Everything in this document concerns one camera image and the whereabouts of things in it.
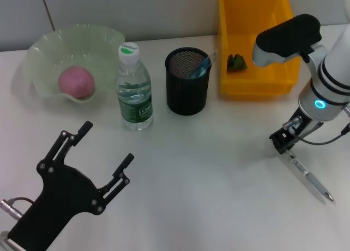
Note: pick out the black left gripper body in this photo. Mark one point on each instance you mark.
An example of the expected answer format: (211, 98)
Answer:
(60, 199)

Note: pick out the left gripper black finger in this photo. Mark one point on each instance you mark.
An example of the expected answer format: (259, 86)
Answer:
(68, 141)
(119, 177)

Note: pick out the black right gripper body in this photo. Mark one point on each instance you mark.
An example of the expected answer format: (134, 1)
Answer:
(296, 128)

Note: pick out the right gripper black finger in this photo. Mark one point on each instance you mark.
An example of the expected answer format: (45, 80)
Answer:
(277, 137)
(284, 148)

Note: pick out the silver white pen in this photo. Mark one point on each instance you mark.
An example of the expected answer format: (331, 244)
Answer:
(309, 177)

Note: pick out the pink peach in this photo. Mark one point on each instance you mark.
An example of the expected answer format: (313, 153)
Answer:
(76, 81)

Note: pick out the clear green-label water bottle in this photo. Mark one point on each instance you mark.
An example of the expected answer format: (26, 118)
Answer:
(134, 98)

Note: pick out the green plastic wrapper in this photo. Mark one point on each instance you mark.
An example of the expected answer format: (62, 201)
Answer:
(236, 62)

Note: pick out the blue scissors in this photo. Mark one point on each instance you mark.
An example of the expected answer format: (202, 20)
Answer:
(201, 70)

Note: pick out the clear plastic ruler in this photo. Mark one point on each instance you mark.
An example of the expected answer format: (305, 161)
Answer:
(210, 59)

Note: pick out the translucent green fruit plate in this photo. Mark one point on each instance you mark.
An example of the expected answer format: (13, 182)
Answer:
(68, 43)

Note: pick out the black mesh pen holder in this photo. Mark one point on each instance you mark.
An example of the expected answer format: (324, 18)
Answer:
(186, 98)

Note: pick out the yellow plastic bin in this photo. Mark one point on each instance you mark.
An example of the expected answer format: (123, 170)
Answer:
(246, 29)

